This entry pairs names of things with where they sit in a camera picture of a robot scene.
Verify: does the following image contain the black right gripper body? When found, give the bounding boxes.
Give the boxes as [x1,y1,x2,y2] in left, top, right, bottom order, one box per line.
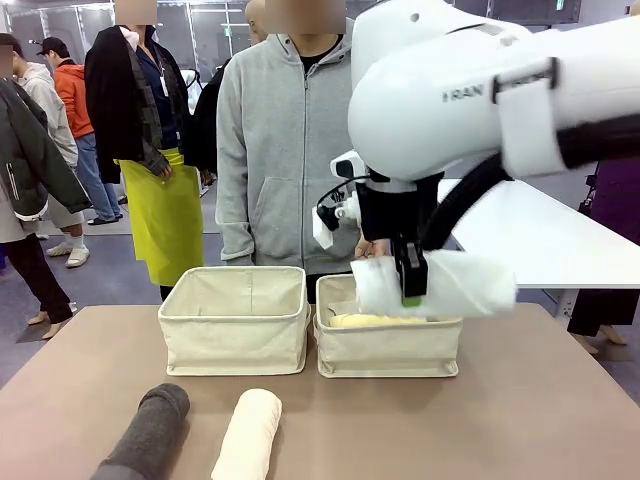
[357,172,441,246]

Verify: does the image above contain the white strap on right arm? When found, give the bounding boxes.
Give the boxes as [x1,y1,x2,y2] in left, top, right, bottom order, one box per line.
[492,57,584,179]

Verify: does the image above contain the bald person in black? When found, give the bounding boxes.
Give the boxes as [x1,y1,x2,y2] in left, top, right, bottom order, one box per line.
[178,0,266,174]

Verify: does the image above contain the person's left hand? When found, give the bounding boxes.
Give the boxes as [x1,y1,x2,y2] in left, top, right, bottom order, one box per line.
[355,238,391,260]

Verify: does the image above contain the person in beige hoodie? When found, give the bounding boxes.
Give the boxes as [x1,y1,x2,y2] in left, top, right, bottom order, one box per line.
[0,32,92,270]

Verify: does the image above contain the black right arm cable sleeve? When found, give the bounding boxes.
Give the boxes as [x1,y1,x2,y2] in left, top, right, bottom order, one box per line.
[419,112,640,251]

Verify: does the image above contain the white table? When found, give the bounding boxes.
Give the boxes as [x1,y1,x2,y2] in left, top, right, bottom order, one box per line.
[437,178,640,319]

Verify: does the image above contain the white towel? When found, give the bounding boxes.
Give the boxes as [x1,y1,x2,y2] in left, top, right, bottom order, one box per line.
[349,249,518,319]

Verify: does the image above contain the yellow towel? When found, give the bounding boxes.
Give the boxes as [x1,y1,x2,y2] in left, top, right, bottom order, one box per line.
[328,312,429,329]

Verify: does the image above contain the beige fabric basket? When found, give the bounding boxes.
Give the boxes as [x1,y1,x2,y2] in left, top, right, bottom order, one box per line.
[313,273,464,379]
[157,265,311,377]

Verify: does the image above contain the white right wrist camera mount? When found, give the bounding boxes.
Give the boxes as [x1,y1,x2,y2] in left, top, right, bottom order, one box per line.
[312,189,362,250]

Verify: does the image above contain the person in dark green jacket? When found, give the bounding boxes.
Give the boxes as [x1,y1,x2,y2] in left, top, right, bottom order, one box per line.
[0,77,94,339]

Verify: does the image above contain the person in black coat yellow skirt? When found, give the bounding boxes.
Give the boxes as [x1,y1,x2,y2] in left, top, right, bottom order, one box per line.
[83,0,207,301]

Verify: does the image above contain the person in beige top purple skirt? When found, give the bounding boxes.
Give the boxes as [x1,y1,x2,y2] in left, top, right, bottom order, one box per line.
[567,159,640,356]

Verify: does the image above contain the dark grey towel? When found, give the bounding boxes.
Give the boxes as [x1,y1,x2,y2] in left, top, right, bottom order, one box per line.
[94,382,191,480]

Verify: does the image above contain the cream pink towel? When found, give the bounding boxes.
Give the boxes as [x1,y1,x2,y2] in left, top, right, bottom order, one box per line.
[210,388,283,480]

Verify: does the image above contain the person in orange hoodie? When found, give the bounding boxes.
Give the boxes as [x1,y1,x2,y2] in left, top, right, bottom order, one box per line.
[35,36,125,226]

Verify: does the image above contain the person in grey hoodie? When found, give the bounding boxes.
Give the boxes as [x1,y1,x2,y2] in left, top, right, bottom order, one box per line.
[215,19,394,277]

